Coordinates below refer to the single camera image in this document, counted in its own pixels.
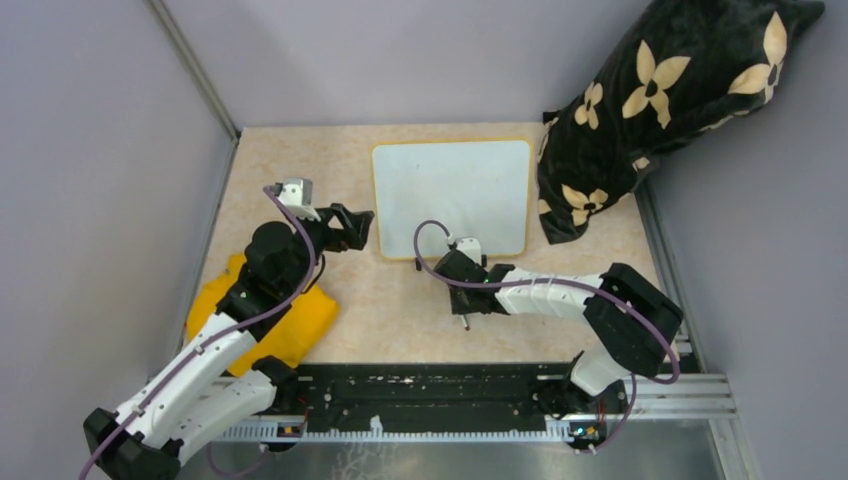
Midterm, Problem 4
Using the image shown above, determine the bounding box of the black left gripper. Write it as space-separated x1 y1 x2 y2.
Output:
282 201 374 295

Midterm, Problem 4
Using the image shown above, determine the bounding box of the yellow-framed whiteboard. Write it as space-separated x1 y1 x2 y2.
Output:
371 137 533 260

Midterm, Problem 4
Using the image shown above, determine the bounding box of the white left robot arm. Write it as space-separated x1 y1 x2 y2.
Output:
83 203 374 479

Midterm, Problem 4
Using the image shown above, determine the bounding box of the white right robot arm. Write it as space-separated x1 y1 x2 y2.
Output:
434 249 683 412

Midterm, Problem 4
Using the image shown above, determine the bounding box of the yellow folded cloth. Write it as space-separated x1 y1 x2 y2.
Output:
186 254 340 377

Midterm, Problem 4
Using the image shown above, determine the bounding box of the black floral pillow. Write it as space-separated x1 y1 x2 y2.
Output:
536 1 825 244

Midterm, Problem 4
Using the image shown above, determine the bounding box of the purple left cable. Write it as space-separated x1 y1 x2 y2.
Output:
77 185 317 480

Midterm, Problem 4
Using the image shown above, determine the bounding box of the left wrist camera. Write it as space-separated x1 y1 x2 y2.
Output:
276 177 319 220

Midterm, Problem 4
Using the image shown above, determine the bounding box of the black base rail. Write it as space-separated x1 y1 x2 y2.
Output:
220 363 632 451

